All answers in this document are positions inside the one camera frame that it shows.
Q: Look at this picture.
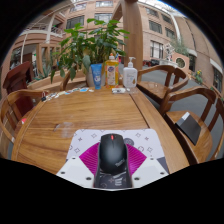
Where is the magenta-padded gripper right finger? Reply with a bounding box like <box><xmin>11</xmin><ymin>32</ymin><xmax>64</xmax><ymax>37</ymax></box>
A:
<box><xmin>125</xmin><ymin>143</ymin><xmax>169</xmax><ymax>190</ymax></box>

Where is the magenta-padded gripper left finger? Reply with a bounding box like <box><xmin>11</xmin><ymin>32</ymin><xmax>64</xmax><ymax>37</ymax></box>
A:
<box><xmin>55</xmin><ymin>142</ymin><xmax>101</xmax><ymax>189</ymax></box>

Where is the black computer mouse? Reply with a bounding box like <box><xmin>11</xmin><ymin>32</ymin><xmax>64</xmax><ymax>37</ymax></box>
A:
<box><xmin>97</xmin><ymin>133</ymin><xmax>130</xmax><ymax>177</ymax></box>

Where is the white and grey mouse pad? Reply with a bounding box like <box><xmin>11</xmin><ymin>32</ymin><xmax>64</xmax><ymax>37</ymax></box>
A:
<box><xmin>65</xmin><ymin>128</ymin><xmax>171</xmax><ymax>190</ymax></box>

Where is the wooden armchair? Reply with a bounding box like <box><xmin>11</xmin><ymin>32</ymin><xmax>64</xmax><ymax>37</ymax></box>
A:
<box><xmin>60</xmin><ymin>69</ymin><xmax>88</xmax><ymax>92</ymax></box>
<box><xmin>159</xmin><ymin>86</ymin><xmax>224</xmax><ymax>165</ymax></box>
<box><xmin>0</xmin><ymin>88</ymin><xmax>48</xmax><ymax>159</ymax></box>
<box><xmin>136</xmin><ymin>64</ymin><xmax>190</xmax><ymax>105</ymax></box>

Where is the black notebook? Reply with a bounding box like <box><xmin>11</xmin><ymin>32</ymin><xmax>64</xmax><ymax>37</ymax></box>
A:
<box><xmin>175</xmin><ymin>111</ymin><xmax>203</xmax><ymax>146</ymax></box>

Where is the small white pack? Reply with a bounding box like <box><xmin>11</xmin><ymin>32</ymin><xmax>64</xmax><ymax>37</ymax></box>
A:
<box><xmin>111</xmin><ymin>87</ymin><xmax>127</xmax><ymax>95</ymax></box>

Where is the clear pump bottle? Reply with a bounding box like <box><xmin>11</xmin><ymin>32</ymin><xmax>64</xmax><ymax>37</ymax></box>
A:
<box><xmin>122</xmin><ymin>56</ymin><xmax>139</xmax><ymax>91</ymax></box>

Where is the blue tube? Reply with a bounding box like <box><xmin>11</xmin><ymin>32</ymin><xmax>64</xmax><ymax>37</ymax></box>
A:
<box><xmin>90</xmin><ymin>63</ymin><xmax>103</xmax><ymax>91</ymax></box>

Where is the spiky green plant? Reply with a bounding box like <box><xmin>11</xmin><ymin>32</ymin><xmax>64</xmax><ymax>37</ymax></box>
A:
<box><xmin>34</xmin><ymin>62</ymin><xmax>53</xmax><ymax>81</ymax></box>

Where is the yellow liquid bottle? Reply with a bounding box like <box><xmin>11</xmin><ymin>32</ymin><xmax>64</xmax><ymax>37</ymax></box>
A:
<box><xmin>104</xmin><ymin>53</ymin><xmax>120</xmax><ymax>89</ymax></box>

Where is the dark red wooden lectern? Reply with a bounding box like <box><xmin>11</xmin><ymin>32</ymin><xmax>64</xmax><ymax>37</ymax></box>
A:
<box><xmin>2</xmin><ymin>60</ymin><xmax>35</xmax><ymax>118</ymax></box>

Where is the green potted plant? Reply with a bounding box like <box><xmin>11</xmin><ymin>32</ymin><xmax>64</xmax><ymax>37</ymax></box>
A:
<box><xmin>49</xmin><ymin>18</ymin><xmax>131</xmax><ymax>89</ymax></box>

